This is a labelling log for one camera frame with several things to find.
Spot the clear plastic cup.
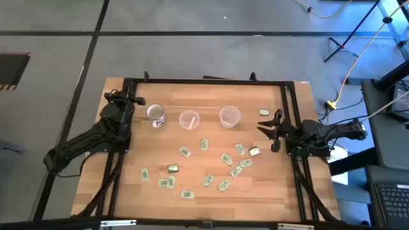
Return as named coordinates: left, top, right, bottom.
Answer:
left=178, top=109, right=201, bottom=131
left=219, top=105, right=242, bottom=129

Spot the beige floor cable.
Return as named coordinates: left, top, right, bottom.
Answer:
left=292, top=0, right=354, bottom=19

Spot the silver metal bracket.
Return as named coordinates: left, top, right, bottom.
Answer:
left=100, top=219, right=137, bottom=228
left=276, top=222, right=316, bottom=230

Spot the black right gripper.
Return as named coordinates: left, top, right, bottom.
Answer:
left=257, top=109, right=297, bottom=153

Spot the white cable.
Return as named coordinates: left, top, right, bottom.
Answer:
left=360, top=90, right=409, bottom=124

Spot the silver metal light stand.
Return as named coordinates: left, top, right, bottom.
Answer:
left=376, top=0, right=409, bottom=61

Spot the white mug with blue pattern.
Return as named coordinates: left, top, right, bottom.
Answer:
left=146, top=103, right=166, bottom=128

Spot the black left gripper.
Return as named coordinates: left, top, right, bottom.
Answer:
left=107, top=82, right=147, bottom=127

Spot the black electronics box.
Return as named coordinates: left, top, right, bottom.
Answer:
left=391, top=82, right=409, bottom=122

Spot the yellow extension cable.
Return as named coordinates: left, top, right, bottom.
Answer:
left=325, top=0, right=409, bottom=111

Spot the black hazard-striped floor hatch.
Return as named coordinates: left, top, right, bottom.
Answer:
left=0, top=52, right=32, bottom=91

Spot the grey chair leg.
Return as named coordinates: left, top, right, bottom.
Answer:
left=0, top=139, right=26, bottom=155

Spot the black monitor pole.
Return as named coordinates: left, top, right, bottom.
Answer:
left=374, top=59, right=409, bottom=93

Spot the black aluminium table frame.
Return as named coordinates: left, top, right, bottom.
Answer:
left=72, top=70, right=343, bottom=224

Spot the dark laptop with keyboard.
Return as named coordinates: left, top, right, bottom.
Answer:
left=366, top=164, right=409, bottom=230

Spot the white paper sheet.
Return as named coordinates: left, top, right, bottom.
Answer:
left=327, top=145, right=350, bottom=186

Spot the black desk leg bar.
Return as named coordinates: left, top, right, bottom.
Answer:
left=328, top=146, right=378, bottom=177

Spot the black metal crossbeam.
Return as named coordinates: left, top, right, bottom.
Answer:
left=0, top=216, right=409, bottom=230

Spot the grey desk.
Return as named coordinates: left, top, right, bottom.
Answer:
left=360, top=78, right=409, bottom=170

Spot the black tripod stand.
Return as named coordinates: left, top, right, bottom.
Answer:
left=323, top=0, right=382, bottom=63

